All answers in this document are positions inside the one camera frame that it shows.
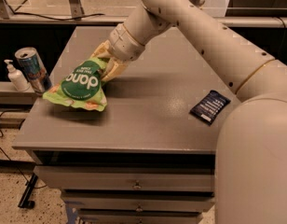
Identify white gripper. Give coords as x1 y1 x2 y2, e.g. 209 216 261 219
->
91 23 145 82

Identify green rice chip bag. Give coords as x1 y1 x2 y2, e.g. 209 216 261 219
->
43 57 108 112

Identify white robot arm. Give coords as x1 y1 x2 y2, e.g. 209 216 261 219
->
94 0 287 224

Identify redbull can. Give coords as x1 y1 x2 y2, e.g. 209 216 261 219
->
15 47 52 96

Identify white pump bottle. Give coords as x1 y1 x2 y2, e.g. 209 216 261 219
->
5 60 29 91

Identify grey drawer cabinet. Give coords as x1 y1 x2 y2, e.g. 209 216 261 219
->
14 29 229 224

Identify dark blue snack packet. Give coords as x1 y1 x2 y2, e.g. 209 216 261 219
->
190 90 230 125

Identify black cable on ledge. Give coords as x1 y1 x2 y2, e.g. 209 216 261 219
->
0 12 105 21

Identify black floor cable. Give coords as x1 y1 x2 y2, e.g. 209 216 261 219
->
0 108 48 190

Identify black metal floor bracket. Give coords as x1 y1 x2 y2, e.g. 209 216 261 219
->
18 174 38 209

